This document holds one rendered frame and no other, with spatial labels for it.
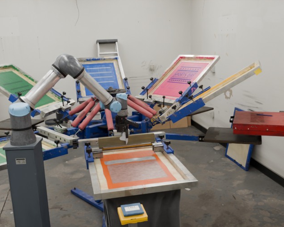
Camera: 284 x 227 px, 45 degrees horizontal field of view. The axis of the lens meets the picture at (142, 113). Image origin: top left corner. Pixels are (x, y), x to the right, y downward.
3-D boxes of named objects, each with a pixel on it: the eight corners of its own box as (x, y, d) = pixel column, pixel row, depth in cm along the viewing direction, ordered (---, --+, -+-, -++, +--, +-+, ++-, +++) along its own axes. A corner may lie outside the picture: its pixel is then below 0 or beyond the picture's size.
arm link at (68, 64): (71, 51, 201) (126, 105, 221) (67, 50, 211) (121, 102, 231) (57, 65, 200) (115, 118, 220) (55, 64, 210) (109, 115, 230)
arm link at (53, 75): (4, 114, 204) (68, 50, 211) (4, 110, 217) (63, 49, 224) (20, 127, 209) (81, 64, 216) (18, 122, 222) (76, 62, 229)
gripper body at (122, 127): (115, 130, 247) (114, 114, 244) (127, 129, 248) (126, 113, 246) (116, 133, 239) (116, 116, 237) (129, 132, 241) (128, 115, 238)
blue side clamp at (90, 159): (94, 169, 228) (93, 159, 227) (87, 169, 227) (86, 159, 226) (91, 154, 257) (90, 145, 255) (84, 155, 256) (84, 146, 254)
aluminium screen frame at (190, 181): (198, 187, 193) (198, 180, 192) (94, 200, 181) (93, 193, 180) (160, 145, 268) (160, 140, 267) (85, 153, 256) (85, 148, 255)
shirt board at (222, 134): (260, 138, 305) (260, 129, 303) (261, 152, 268) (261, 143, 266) (121, 130, 346) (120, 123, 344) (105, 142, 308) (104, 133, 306)
